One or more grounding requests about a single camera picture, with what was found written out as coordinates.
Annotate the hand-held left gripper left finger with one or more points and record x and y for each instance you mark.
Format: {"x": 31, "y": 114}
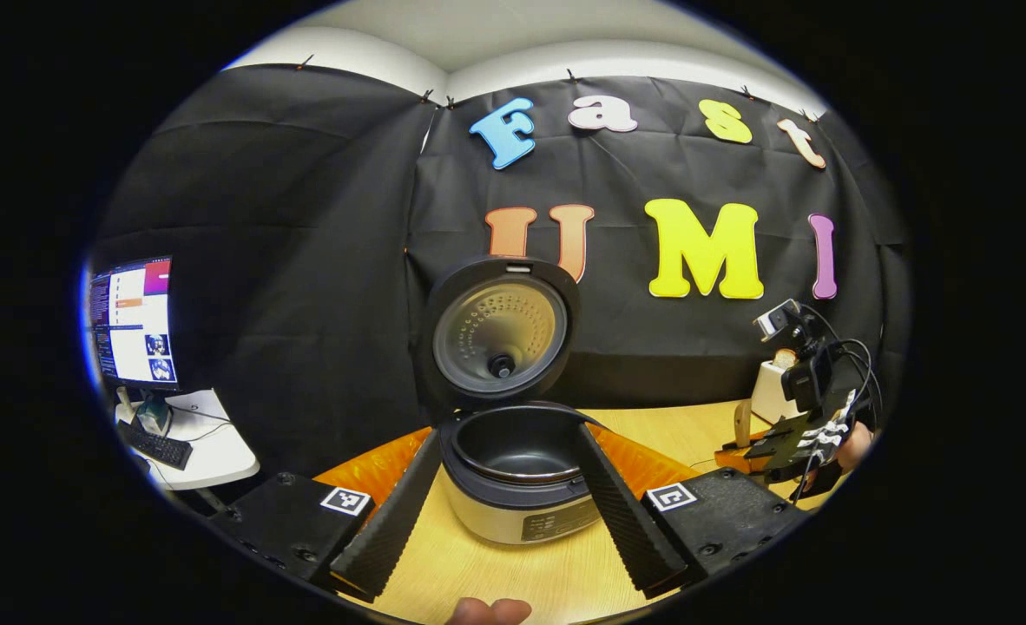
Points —
{"x": 391, "y": 521}

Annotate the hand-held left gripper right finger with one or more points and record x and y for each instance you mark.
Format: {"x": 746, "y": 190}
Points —
{"x": 621, "y": 521}

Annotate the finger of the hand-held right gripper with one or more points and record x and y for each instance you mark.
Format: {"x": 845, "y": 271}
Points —
{"x": 782, "y": 447}

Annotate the black rice cooker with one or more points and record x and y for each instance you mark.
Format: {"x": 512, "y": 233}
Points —
{"x": 513, "y": 512}

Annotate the toasted bread slice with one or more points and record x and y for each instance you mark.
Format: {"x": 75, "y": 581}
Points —
{"x": 785, "y": 357}

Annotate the white toaster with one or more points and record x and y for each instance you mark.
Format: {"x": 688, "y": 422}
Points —
{"x": 769, "y": 395}

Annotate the white side table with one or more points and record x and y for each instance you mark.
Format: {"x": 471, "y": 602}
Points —
{"x": 218, "y": 451}

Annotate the black keyboard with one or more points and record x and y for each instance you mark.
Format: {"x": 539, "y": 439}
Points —
{"x": 157, "y": 445}

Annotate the black backdrop cloth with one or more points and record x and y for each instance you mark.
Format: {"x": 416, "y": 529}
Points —
{"x": 287, "y": 217}

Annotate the computer monitor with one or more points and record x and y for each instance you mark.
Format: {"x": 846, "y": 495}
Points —
{"x": 135, "y": 321}

